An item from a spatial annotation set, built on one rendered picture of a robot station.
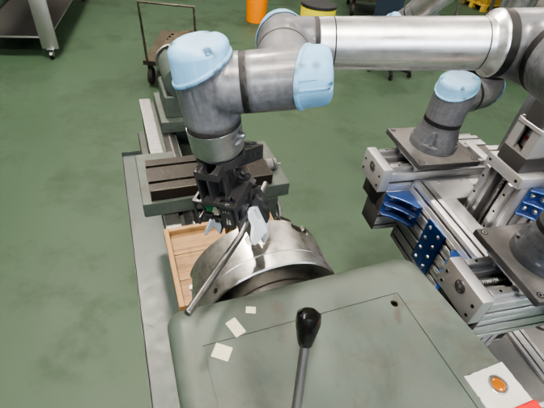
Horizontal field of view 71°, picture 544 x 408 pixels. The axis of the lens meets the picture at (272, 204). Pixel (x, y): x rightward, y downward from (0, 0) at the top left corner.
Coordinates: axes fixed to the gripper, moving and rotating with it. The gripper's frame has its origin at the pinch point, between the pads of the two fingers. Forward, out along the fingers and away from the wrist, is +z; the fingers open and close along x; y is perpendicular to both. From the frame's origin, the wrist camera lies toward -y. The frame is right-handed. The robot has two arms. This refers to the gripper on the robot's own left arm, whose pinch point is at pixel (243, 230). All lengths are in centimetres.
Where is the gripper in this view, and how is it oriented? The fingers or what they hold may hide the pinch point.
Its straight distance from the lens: 70.0
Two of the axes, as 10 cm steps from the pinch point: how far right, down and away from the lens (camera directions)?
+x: 9.5, 1.6, -2.7
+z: 0.8, 7.1, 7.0
